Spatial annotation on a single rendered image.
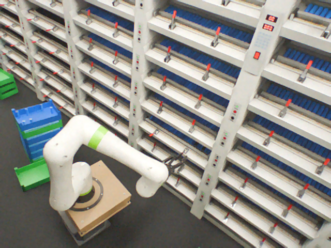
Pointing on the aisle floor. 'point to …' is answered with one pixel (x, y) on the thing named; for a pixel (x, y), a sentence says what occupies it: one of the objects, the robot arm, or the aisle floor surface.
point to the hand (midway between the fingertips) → (181, 157)
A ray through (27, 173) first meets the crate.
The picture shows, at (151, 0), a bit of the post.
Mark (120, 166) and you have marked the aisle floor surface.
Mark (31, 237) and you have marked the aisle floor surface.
